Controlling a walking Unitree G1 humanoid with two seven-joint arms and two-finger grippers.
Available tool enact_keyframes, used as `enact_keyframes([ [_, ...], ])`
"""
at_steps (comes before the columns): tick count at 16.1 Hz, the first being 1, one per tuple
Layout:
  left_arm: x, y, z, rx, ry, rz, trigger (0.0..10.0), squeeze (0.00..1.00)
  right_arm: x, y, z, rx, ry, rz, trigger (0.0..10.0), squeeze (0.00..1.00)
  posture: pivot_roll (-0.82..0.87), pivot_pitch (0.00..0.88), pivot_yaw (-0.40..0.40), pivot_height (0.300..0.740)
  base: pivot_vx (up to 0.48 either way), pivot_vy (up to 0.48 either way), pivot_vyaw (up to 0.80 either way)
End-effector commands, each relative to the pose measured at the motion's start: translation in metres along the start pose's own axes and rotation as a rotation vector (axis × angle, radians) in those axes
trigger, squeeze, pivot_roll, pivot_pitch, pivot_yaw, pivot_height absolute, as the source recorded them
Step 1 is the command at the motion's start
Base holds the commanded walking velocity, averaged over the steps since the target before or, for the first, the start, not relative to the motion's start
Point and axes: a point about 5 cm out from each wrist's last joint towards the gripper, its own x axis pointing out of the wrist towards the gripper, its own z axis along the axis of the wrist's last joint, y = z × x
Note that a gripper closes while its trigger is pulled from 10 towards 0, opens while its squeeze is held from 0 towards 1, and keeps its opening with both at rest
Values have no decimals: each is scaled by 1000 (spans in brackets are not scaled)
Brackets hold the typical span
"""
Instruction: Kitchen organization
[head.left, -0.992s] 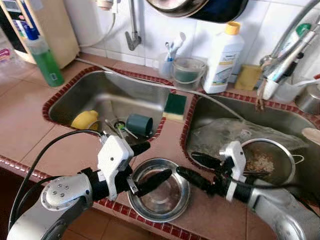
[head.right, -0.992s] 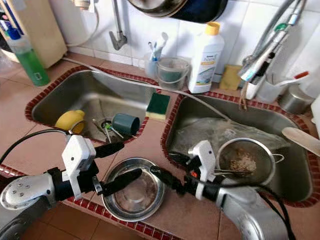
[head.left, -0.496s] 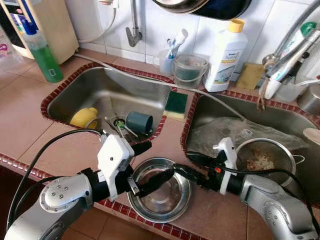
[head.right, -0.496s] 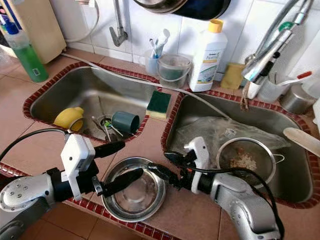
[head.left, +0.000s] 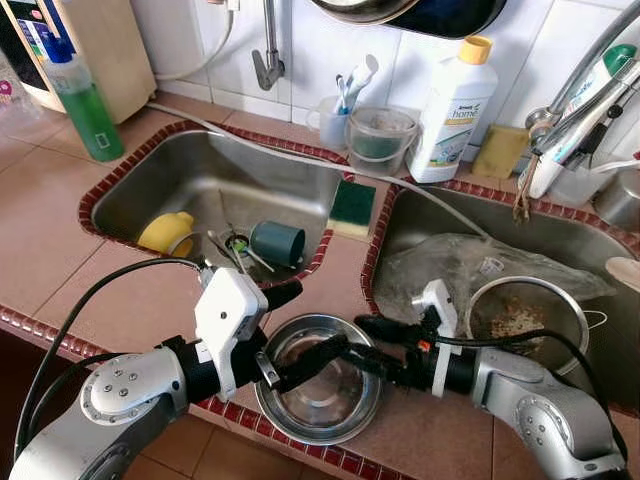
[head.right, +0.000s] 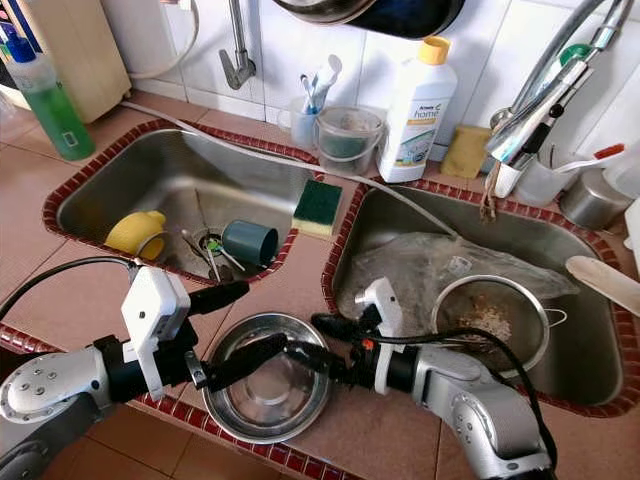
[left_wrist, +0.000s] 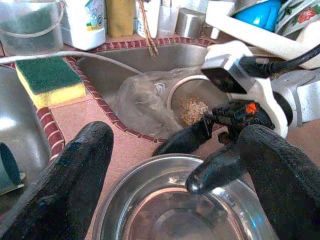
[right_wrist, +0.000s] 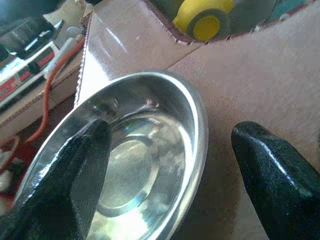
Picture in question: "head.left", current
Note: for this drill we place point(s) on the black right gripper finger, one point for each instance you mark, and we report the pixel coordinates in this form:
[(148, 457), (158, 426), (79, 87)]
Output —
[(385, 328), (375, 362)]

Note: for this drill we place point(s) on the teal plastic cup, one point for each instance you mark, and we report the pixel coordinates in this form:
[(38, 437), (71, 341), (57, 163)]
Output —
[(280, 243)]

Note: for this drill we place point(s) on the shiny steel bowl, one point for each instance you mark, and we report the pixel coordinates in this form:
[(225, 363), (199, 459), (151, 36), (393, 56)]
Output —
[(330, 410)]

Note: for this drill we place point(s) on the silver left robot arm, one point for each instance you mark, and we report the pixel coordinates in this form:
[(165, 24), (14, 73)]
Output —
[(120, 400)]

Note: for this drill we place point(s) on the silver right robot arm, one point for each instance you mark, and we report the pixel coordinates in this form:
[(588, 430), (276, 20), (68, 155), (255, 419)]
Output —
[(540, 410)]

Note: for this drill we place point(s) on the steel utensil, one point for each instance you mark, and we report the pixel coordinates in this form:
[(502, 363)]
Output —
[(255, 255), (225, 252)]

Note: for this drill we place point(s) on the clear plastic bag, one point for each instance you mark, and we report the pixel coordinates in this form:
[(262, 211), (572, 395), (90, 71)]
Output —
[(450, 270)]

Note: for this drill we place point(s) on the green yellow scrub sponge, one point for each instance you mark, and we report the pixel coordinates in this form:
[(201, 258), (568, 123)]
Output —
[(352, 205)]

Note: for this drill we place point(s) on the brown food scraps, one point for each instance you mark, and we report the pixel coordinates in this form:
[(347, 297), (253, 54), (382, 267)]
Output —
[(518, 317)]

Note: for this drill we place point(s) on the steel sink basin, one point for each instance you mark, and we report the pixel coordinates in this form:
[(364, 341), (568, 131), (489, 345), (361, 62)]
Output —
[(420, 215), (200, 185)]

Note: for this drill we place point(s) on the steel colander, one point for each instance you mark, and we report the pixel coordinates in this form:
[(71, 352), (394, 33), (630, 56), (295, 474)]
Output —
[(560, 300)]

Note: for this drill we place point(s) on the green scouring pad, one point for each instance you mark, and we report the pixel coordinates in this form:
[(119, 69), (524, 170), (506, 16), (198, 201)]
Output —
[(380, 148)]

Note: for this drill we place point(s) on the clear plastic pail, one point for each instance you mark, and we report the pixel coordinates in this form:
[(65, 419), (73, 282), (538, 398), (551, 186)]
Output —
[(383, 122)]

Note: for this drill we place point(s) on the plain yellow sponge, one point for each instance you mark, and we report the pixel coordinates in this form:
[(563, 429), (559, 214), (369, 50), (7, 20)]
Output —
[(498, 152)]

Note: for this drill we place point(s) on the blue white toothbrush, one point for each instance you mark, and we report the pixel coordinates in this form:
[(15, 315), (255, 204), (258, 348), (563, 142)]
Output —
[(343, 92)]

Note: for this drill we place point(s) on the white detergent bottle yellow cap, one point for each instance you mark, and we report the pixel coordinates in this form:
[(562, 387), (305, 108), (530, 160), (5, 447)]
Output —
[(450, 110)]

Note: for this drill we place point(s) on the wooden spatula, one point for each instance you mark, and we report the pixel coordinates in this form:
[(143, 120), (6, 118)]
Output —
[(625, 272)]

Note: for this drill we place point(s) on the small clear plastic cup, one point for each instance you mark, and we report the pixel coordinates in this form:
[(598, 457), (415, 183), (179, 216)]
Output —
[(572, 188)]

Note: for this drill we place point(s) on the white blue toothpaste tube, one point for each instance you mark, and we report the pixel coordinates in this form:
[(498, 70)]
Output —
[(365, 75)]

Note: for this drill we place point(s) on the small steel cup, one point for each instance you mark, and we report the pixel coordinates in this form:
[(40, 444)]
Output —
[(618, 200)]

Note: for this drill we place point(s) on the green liquid bottle blue cap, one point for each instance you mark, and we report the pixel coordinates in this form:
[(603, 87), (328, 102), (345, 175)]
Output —
[(90, 115)]

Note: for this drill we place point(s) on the white toothbrush red bristles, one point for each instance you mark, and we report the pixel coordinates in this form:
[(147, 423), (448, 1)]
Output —
[(615, 163)]

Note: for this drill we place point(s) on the chrome pull-out faucet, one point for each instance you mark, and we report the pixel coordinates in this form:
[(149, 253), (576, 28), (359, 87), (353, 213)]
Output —
[(590, 125)]

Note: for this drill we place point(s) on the hanging steel wok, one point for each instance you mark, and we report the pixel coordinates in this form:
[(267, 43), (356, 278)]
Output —
[(350, 8)]

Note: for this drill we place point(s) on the cream water ionizer appliance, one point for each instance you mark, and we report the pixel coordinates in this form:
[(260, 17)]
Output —
[(110, 50)]

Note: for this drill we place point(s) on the hanging dark pan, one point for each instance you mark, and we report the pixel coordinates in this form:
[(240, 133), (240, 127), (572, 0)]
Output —
[(455, 15)]

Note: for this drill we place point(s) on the white bottle green cap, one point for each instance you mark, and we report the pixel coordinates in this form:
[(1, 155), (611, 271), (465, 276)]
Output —
[(618, 58)]

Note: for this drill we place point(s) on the clear plastic container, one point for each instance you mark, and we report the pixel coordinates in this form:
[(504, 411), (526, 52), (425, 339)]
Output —
[(12, 90)]

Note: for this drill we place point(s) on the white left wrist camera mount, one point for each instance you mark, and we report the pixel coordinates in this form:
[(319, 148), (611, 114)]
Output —
[(228, 315)]

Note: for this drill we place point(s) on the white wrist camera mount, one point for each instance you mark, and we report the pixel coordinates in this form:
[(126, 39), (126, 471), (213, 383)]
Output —
[(228, 315), (437, 300)]

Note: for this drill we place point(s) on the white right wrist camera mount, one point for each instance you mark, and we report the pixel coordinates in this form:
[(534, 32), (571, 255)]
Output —
[(437, 300)]

